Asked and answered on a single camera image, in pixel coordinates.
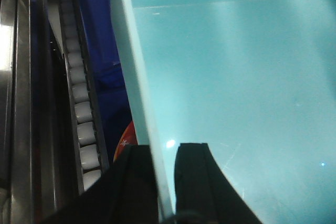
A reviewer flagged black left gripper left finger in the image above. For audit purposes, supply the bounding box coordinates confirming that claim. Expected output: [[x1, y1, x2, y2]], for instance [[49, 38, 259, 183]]
[[43, 145, 159, 223]]

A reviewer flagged dark blue centre storage bin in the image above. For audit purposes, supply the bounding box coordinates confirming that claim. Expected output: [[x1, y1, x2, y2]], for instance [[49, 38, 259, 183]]
[[78, 0, 132, 158]]

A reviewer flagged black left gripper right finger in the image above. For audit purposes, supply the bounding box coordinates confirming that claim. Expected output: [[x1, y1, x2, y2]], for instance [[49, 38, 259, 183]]
[[174, 143, 260, 223]]

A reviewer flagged red snack bag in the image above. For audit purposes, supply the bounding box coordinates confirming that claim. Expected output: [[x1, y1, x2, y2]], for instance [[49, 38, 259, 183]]
[[113, 121, 138, 162]]

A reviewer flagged stainless steel shelf rail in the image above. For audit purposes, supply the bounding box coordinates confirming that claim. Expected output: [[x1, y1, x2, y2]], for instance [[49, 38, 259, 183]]
[[0, 0, 66, 224]]

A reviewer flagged white roller track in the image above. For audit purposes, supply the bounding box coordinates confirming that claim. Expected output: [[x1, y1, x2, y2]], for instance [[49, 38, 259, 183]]
[[58, 0, 109, 194]]

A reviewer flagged light blue plastic bin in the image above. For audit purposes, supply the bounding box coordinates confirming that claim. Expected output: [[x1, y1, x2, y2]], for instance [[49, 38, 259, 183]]
[[110, 0, 335, 223]]

